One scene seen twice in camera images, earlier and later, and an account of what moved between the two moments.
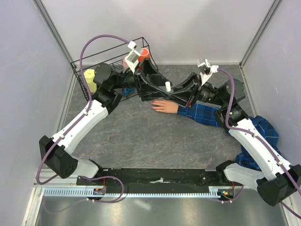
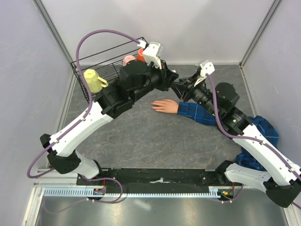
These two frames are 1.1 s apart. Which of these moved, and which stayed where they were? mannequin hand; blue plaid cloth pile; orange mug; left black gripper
Moved: left black gripper
Stayed: mannequin hand; blue plaid cloth pile; orange mug
